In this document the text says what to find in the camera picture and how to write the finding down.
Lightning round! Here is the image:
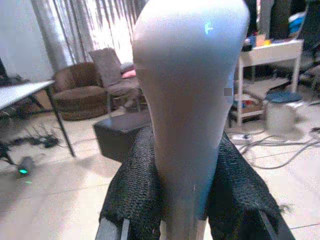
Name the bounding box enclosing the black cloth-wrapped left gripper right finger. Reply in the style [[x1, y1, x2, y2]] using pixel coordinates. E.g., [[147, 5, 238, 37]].
[[204, 131, 296, 240]]

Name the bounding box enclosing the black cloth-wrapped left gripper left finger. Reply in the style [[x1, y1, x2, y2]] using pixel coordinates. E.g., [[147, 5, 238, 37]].
[[94, 126, 166, 240]]

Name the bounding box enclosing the white plastic broom handle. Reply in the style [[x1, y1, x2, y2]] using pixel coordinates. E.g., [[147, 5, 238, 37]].
[[131, 0, 251, 240]]

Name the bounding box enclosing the white power strip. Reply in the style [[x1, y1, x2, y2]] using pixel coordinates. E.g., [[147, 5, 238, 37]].
[[231, 133, 252, 141]]

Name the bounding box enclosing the black box ottoman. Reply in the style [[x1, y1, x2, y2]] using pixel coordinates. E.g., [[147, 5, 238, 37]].
[[93, 110, 152, 163]]

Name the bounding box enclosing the white bucket with blue lid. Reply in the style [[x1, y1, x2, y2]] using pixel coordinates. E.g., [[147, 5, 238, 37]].
[[264, 90, 306, 135]]

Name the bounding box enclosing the grey device with green light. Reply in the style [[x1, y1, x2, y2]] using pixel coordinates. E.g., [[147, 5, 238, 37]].
[[15, 156, 35, 178]]

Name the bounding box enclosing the brown round armchair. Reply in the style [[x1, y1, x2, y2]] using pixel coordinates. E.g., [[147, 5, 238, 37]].
[[51, 61, 109, 122]]

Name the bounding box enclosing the pink cushion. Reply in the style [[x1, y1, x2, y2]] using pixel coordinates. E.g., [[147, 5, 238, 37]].
[[120, 69, 137, 79]]

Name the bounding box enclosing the grey cushioned chair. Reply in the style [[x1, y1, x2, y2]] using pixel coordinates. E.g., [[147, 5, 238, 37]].
[[88, 47, 144, 114]]

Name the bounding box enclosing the white shelf table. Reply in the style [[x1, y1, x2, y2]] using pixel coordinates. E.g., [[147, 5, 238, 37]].
[[229, 39, 304, 127]]

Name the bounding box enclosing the white table with black legs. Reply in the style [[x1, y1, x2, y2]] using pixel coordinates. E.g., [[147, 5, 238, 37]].
[[0, 79, 76, 158]]

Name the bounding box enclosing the white striped curtain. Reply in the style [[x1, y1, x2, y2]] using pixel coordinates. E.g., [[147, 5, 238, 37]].
[[31, 0, 148, 66]]

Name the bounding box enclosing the blue and white container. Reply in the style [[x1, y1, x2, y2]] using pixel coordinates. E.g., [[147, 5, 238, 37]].
[[287, 11, 307, 35]]

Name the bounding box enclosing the grey cable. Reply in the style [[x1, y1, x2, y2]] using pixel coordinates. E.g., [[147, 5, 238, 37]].
[[232, 129, 320, 170]]

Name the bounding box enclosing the black cable bundle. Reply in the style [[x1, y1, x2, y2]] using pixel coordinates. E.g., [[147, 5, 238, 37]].
[[7, 124, 61, 149]]

